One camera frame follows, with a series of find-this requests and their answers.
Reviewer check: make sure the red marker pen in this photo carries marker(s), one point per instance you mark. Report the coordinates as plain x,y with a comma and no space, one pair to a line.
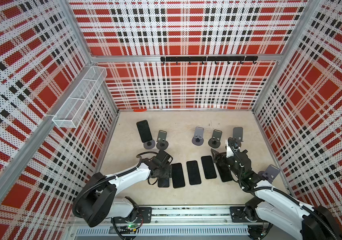
139,110

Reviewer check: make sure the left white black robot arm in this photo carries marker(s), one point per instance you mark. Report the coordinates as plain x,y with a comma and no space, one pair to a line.
98,199

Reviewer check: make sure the black phone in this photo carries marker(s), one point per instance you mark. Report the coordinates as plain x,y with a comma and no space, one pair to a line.
224,172
144,131
194,173
164,182
208,167

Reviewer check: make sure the black hook rail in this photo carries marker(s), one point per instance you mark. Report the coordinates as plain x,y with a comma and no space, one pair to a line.
240,59

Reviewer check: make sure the far left grey stand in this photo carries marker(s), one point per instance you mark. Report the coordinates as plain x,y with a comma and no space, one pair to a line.
149,144

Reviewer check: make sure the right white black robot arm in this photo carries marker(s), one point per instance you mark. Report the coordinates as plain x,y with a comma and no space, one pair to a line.
320,224

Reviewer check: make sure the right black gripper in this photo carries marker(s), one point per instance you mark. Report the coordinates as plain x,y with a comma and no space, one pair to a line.
222,156

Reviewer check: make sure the far right grey stand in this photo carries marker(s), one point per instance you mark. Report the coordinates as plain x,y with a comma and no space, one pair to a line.
237,135

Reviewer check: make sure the white wire mesh basket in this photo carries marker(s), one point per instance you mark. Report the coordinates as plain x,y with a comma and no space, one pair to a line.
75,106

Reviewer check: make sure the right side grey stand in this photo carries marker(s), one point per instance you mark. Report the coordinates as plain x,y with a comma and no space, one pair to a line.
270,173

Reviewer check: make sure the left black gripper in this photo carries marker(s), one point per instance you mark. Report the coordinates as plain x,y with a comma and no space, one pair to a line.
168,171

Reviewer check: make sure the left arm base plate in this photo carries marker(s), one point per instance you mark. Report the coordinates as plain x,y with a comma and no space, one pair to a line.
141,215

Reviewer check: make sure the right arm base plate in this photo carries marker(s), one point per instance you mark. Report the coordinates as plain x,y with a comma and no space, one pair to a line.
244,214

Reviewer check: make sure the grey phone stand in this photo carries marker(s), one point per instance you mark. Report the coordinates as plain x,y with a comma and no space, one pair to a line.
198,139
215,140

